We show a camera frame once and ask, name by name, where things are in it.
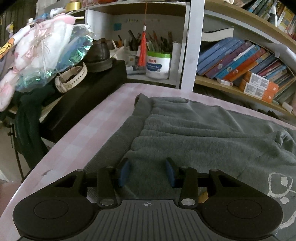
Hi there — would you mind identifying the grey knit sweater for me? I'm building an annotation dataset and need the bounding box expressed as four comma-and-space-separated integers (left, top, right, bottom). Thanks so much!
85, 94, 295, 240

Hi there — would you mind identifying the pink cartoon table mat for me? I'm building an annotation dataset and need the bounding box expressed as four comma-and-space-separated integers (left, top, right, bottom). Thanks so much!
1, 83, 295, 240

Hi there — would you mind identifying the black box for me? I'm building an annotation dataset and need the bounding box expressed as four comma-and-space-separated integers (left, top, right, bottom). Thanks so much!
40, 60, 127, 143

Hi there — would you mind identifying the white wrist watch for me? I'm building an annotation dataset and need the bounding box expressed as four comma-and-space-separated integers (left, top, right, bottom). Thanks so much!
55, 63, 88, 93

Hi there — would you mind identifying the lower orange white box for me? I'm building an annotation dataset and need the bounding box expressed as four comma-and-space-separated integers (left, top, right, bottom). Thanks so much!
239, 80, 275, 103

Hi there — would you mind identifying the orange white box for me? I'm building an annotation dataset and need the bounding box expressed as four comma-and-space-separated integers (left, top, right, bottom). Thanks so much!
243, 71, 278, 93
239, 80, 275, 103

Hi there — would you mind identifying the white green-lid pen jar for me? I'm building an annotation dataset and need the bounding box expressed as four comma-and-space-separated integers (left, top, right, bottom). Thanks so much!
145, 51, 171, 80

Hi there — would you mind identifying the black leather shoe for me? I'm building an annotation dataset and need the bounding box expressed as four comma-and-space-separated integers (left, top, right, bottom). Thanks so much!
83, 38, 113, 73

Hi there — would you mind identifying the upper orange white box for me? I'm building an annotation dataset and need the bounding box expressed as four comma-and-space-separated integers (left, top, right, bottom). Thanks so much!
243, 71, 278, 93

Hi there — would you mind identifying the row of books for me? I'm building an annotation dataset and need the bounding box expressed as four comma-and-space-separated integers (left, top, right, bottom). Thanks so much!
197, 37, 295, 105

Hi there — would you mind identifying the red tassel ornament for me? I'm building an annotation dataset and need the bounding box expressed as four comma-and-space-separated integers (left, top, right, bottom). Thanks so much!
138, 3, 147, 67

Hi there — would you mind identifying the white wooden bookshelf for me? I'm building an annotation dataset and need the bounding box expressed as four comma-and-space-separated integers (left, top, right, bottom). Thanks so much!
36, 0, 296, 117

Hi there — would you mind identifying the iridescent plastic bag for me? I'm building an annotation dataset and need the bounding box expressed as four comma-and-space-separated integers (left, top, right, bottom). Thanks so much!
16, 24, 94, 92

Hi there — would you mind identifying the pink white plush toy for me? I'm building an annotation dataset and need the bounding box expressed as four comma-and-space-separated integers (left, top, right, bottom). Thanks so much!
1, 14, 75, 111

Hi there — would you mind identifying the gold tape roll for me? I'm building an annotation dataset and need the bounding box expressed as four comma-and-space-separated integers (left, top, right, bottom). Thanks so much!
65, 0, 81, 13

